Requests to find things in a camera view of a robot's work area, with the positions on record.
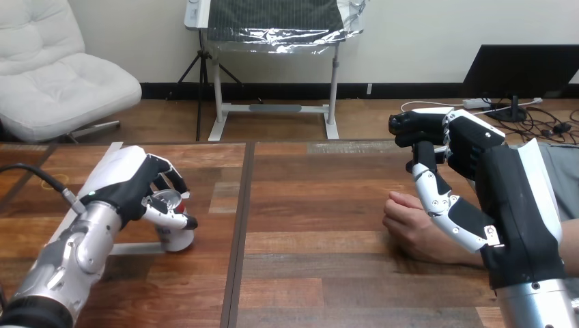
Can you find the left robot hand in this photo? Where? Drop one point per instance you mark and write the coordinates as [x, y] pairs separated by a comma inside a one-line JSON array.
[[124, 185]]

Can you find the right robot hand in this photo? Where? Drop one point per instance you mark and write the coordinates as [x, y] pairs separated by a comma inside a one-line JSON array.
[[511, 203]]

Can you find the foil sheet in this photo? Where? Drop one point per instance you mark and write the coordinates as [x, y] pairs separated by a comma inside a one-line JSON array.
[[276, 22]]

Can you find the person's hand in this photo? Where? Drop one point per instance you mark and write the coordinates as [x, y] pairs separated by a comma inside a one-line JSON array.
[[409, 226]]

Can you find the white cushioned chair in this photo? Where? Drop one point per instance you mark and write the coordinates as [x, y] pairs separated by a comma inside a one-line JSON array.
[[54, 81]]

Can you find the white desk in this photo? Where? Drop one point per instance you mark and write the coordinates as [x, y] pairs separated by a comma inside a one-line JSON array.
[[218, 90]]

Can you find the black tripod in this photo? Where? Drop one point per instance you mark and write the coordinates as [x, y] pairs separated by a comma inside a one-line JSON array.
[[199, 90]]

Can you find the person's forearm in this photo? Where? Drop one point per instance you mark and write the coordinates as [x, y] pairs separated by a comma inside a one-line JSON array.
[[572, 249]]

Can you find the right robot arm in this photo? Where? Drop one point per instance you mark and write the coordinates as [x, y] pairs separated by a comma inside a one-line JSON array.
[[538, 308]]

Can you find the white power strip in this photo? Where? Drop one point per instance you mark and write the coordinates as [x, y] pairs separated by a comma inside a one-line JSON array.
[[475, 103]]

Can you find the red and white drink can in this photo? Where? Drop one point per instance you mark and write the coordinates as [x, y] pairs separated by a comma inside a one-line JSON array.
[[178, 240]]

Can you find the dark screen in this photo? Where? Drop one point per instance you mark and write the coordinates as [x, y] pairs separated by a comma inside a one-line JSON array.
[[520, 68]]

